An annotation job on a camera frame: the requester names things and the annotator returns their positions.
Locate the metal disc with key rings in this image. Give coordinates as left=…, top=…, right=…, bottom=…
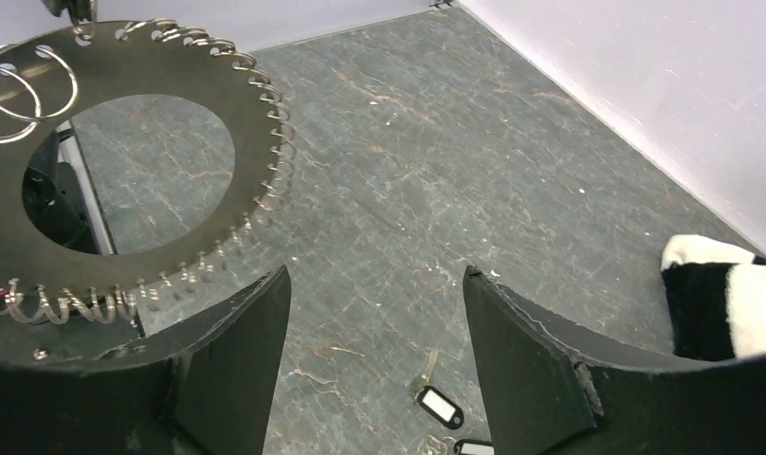
left=0, top=18, right=296, bottom=324

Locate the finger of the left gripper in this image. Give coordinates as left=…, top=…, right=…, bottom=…
left=42, top=0, right=98, bottom=25

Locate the aluminium corner post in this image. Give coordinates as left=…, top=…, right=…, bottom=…
left=429, top=0, right=454, bottom=9

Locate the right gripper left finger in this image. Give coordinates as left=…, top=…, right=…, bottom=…
left=0, top=266, right=292, bottom=454

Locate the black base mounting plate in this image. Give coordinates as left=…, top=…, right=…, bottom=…
left=0, top=281, right=145, bottom=364

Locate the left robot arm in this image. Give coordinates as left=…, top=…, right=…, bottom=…
left=22, top=120, right=116, bottom=255

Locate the aluminium frame rail front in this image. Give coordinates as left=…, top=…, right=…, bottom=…
left=56, top=120, right=117, bottom=256

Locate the black and white checkered pillow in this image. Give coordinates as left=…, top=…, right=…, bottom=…
left=660, top=234, right=766, bottom=362

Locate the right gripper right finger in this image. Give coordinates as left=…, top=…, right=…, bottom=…
left=463, top=265, right=766, bottom=454

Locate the key with black tag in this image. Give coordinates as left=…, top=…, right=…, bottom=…
left=417, top=435, right=495, bottom=455
left=410, top=349, right=465, bottom=430

